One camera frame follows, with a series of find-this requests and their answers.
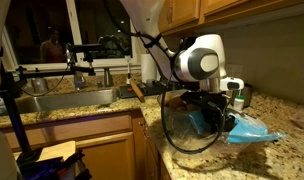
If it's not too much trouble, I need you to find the black camera stand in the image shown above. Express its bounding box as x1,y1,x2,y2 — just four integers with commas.
0,43,103,161

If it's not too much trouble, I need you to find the black dish mat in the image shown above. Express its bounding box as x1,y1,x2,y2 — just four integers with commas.
119,83,169,99

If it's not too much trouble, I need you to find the blue clear plastic potato bag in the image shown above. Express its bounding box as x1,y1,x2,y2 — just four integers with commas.
158,93,286,161

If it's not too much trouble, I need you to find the wooden board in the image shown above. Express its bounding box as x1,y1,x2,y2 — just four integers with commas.
13,140,77,163

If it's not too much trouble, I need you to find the paper towel roll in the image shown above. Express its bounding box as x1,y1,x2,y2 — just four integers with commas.
141,54,157,83

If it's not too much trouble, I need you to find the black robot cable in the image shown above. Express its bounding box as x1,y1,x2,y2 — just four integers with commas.
159,76,228,155

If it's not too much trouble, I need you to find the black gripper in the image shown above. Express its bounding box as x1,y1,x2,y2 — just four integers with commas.
180,91,227,132

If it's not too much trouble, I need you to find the lower wooden cabinet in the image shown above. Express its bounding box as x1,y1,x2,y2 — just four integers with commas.
0,109,170,180

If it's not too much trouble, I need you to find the wooden handled knife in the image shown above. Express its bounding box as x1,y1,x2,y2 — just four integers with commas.
130,80,145,103

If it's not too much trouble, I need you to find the upper wooden cabinet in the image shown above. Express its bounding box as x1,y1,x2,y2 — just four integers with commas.
158,0,304,36

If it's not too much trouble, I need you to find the wooden cabinet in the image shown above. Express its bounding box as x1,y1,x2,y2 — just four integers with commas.
158,0,304,36
0,109,170,180

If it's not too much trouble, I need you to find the kitchen faucet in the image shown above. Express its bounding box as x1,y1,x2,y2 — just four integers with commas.
97,67,114,87

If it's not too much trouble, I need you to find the white bottle green cap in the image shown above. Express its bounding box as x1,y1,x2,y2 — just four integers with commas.
233,95,245,111

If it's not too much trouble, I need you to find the stainless steel sink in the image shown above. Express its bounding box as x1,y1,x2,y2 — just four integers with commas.
16,89,119,114

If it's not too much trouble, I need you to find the stainless steel cup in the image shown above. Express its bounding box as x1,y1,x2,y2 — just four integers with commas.
241,84,253,107

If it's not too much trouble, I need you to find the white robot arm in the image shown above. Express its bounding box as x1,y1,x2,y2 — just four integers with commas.
120,0,244,94

